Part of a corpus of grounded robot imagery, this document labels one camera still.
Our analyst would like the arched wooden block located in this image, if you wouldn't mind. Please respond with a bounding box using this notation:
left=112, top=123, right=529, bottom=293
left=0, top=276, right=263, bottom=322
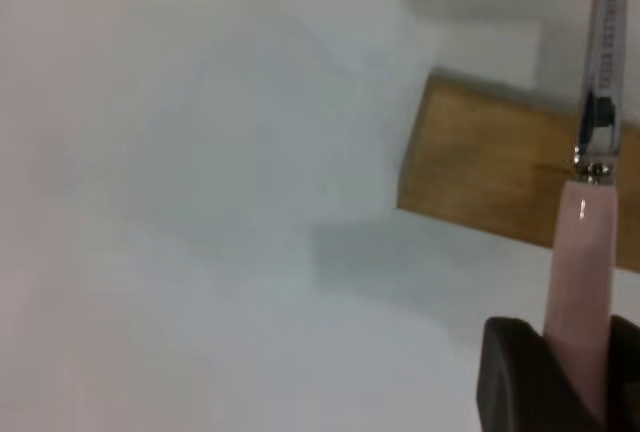
left=397, top=69, right=640, bottom=273

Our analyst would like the pink handled metal spoon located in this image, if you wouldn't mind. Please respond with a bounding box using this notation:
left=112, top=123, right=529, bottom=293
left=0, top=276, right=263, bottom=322
left=543, top=0, right=630, bottom=432

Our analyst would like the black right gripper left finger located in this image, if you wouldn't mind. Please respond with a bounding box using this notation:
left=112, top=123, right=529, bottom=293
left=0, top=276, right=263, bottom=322
left=474, top=316, right=604, bottom=432

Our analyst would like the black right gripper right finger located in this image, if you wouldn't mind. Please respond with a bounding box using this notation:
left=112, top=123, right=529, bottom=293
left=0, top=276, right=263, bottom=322
left=605, top=314, right=640, bottom=432

